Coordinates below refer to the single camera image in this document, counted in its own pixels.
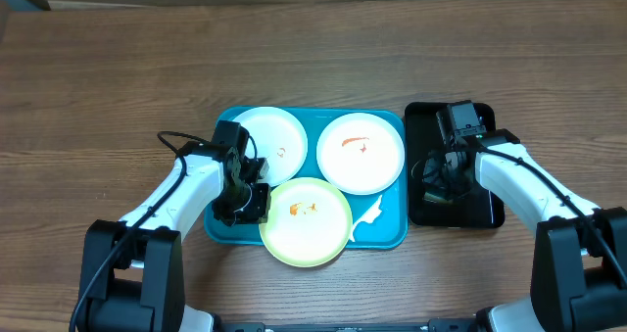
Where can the white plate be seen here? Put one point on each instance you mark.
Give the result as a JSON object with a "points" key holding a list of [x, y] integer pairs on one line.
{"points": [[280, 138], [360, 153]]}

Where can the white plate upper left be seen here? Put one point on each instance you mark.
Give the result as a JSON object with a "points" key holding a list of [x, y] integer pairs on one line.
{"points": [[280, 138]]}

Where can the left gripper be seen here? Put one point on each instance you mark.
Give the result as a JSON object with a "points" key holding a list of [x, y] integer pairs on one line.
{"points": [[259, 212]]}

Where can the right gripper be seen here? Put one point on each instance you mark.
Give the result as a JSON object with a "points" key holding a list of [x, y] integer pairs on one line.
{"points": [[435, 180]]}

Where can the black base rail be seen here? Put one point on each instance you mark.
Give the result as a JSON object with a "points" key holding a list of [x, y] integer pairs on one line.
{"points": [[433, 325]]}

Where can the black rectangular tray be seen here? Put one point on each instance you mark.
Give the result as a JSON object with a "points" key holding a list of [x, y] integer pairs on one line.
{"points": [[478, 209]]}

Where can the yellow-green plate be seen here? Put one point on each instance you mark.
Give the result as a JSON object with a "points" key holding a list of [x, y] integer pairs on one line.
{"points": [[308, 224]]}

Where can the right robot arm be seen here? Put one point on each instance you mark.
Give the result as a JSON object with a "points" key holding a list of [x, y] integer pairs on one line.
{"points": [[578, 278]]}

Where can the green yellow sponge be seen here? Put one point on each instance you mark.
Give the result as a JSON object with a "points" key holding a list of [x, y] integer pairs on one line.
{"points": [[438, 196]]}

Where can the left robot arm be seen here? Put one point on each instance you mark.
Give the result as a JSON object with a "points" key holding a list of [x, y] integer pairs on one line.
{"points": [[132, 275]]}

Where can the teal plastic tray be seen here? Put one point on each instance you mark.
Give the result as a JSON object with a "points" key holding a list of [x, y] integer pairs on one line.
{"points": [[387, 231]]}

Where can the white plate upper right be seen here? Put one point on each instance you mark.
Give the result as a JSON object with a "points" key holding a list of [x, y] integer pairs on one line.
{"points": [[360, 153]]}

